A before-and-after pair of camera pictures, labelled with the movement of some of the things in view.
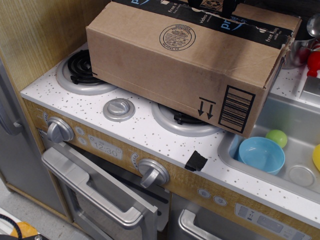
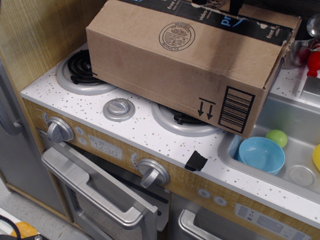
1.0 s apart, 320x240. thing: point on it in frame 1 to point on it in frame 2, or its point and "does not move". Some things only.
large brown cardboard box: (195, 60) does not move
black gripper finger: (228, 7) to (235, 6)
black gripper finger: (195, 3) to (199, 2)
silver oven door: (101, 207) does not move
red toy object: (313, 63) does not move
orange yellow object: (26, 229) does not move
